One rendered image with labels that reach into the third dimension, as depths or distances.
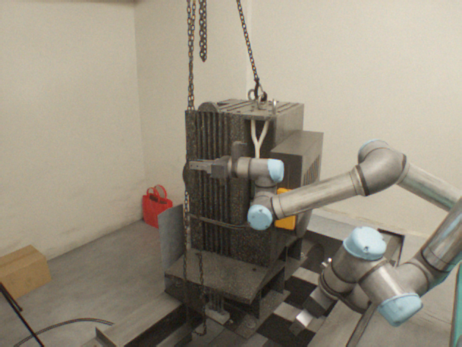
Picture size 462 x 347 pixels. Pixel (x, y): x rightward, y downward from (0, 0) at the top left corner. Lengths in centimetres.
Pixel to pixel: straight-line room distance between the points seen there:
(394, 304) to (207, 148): 109
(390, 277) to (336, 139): 190
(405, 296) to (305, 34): 214
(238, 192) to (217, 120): 33
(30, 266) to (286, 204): 256
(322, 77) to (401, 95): 57
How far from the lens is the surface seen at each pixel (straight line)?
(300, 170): 126
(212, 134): 147
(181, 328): 198
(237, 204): 150
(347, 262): 69
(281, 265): 167
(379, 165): 97
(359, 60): 240
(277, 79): 266
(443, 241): 71
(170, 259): 195
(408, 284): 69
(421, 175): 115
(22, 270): 316
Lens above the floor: 183
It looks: 19 degrees down
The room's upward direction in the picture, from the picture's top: straight up
